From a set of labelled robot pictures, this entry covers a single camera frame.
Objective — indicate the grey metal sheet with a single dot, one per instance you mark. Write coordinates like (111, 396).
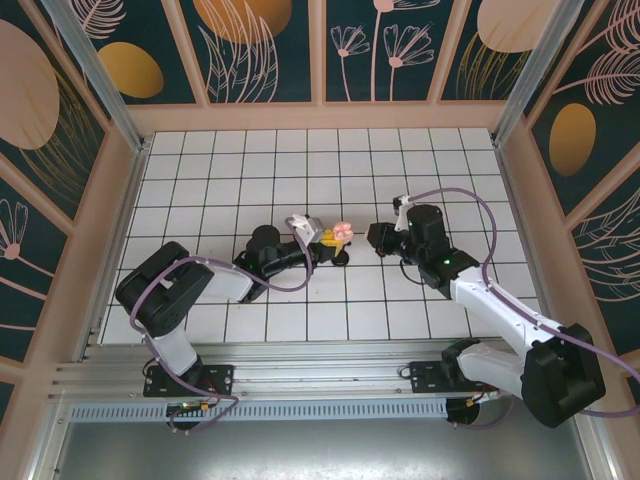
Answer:
(320, 450)

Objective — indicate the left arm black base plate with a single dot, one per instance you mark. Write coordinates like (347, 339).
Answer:
(220, 380)

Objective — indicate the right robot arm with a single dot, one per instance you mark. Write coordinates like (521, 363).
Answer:
(560, 370)

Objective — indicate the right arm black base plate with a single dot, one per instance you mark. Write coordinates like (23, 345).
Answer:
(425, 377)

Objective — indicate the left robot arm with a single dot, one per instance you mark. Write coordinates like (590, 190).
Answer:
(165, 300)

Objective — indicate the aluminium mounting rail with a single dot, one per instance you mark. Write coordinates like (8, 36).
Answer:
(310, 372)

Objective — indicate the black earbud charging case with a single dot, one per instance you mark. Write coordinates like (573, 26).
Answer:
(341, 259)

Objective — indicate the aluminium corner post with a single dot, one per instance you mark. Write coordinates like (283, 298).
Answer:
(527, 75)
(102, 75)

